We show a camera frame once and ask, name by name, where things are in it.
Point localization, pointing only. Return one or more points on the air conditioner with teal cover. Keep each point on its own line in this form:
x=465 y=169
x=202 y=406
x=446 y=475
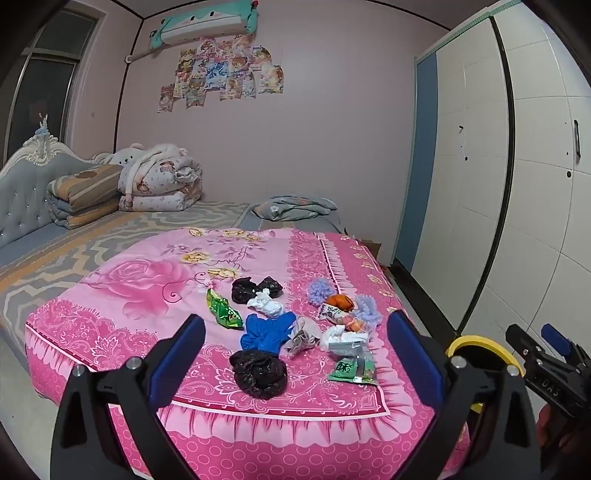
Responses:
x=203 y=25

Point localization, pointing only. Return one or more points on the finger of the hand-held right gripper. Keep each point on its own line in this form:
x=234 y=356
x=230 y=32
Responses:
x=556 y=337
x=524 y=344

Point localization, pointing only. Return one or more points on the pink floral bedsheet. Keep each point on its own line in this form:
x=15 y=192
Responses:
x=138 y=277

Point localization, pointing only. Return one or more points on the white and blue wardrobe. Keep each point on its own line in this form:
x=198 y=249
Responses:
x=461 y=184

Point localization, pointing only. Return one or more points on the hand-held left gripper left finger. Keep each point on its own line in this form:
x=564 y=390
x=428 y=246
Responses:
x=178 y=350

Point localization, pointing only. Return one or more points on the orange snack wrapper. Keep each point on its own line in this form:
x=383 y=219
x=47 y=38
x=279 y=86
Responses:
x=356 y=324

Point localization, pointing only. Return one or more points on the grey and pink cloth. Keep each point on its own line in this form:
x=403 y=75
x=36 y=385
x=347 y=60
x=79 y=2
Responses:
x=302 y=337

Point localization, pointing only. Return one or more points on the orange crumpled plastic bag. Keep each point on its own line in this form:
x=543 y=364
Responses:
x=341 y=302

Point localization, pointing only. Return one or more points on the purple yarn ball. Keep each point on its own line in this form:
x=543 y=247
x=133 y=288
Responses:
x=369 y=311
x=321 y=290

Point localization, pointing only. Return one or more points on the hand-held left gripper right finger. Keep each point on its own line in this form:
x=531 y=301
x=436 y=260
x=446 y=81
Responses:
x=415 y=355

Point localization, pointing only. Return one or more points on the green and white snack packet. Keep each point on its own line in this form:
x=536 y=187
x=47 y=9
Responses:
x=355 y=367

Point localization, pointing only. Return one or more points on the striped folded quilt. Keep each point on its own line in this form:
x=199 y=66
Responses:
x=83 y=194

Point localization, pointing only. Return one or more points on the yellow rimmed black trash bin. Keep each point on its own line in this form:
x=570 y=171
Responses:
x=480 y=344

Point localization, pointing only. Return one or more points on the grey zigzag bed sheet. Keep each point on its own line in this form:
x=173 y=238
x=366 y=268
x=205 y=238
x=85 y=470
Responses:
x=92 y=240

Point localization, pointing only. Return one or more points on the blue rubber glove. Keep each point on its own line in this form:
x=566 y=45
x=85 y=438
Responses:
x=265 y=332

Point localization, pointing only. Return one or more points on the grey tufted headboard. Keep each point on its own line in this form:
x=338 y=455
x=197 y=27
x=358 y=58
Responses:
x=27 y=194

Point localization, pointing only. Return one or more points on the black crumpled cloth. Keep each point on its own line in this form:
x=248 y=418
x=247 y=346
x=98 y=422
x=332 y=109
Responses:
x=247 y=288

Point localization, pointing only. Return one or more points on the tall cardboard box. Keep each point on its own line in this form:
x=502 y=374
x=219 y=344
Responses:
x=371 y=247

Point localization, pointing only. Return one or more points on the dark window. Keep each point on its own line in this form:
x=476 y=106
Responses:
x=41 y=78

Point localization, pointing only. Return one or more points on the cluster of cartoon wall posters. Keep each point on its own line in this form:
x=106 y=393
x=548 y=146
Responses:
x=221 y=69

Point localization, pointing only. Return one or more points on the pink and white wrapper packet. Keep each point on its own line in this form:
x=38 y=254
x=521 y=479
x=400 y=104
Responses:
x=330 y=314

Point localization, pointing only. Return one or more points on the small blue figurine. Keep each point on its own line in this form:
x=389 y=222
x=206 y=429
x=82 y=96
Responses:
x=42 y=123

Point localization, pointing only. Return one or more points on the white wall pipe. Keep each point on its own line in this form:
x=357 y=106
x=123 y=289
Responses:
x=138 y=57

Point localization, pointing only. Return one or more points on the black plastic bag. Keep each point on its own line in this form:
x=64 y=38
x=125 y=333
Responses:
x=258 y=371

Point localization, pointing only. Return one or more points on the grey floral blanket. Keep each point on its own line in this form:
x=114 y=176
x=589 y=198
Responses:
x=291 y=207

